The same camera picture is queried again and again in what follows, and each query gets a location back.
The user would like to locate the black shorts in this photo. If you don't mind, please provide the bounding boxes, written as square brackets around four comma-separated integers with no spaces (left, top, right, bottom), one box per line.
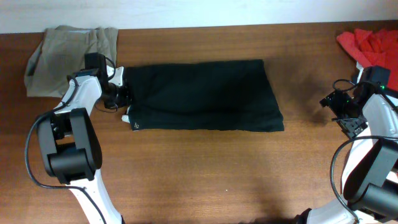
[124,59,284,132]

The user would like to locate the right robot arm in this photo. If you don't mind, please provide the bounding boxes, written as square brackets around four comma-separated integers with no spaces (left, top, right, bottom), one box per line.
[293,66,397,223]

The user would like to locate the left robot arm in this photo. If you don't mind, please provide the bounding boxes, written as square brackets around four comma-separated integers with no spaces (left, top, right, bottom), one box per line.
[30,53,130,223]

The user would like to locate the folded khaki shorts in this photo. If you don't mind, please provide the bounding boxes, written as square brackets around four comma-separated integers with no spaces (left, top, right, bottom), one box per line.
[24,26,119,98]

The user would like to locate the red shirt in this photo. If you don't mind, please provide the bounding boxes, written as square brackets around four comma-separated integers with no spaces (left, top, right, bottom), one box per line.
[336,29,397,91]

